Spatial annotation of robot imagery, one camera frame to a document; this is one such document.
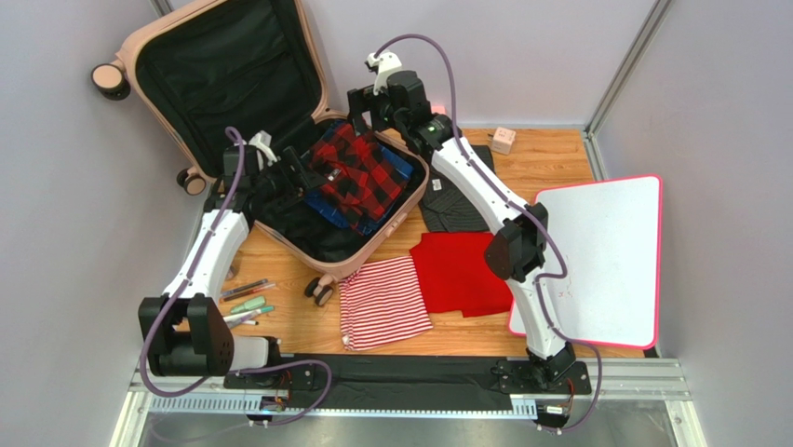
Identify red folded cloth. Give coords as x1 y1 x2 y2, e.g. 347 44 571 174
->
410 232 513 318

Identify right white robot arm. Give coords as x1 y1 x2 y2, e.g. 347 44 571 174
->
347 70 576 390

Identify blue plaid shirt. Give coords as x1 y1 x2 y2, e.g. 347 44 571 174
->
302 120 415 238

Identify red black plaid shirt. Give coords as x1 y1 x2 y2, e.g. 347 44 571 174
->
308 124 410 227

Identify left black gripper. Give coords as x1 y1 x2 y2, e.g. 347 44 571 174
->
253 147 328 213

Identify pink suitcase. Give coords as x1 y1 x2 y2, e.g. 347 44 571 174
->
91 1 429 305

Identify red white striped cloth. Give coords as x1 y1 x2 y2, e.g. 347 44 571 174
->
340 256 433 351

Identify green marker pens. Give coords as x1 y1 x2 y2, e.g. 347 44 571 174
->
223 296 275 328

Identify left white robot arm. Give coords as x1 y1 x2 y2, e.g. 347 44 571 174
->
138 142 320 377

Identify dark pinstripe shirt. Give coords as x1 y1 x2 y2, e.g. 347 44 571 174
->
419 168 489 233

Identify white board pink edge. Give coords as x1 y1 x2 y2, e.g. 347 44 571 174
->
535 175 663 349

